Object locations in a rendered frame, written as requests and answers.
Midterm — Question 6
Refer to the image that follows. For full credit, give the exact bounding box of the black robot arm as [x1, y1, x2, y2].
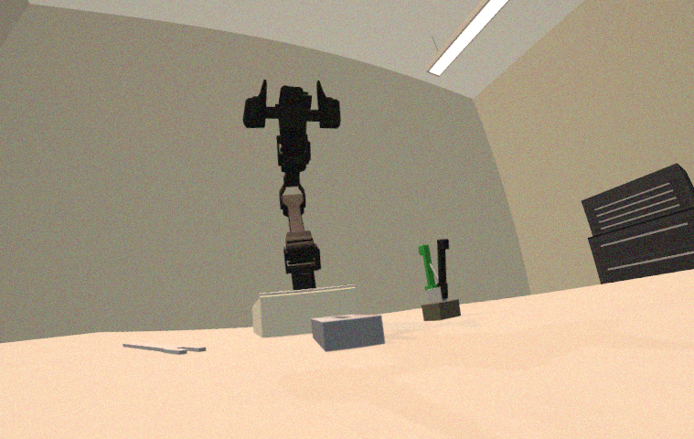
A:
[275, 85, 321, 291]

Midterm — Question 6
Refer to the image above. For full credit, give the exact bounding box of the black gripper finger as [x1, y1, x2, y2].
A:
[316, 80, 335, 121]
[249, 80, 267, 121]

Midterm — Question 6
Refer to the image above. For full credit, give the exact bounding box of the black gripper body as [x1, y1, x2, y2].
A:
[242, 98, 340, 145]

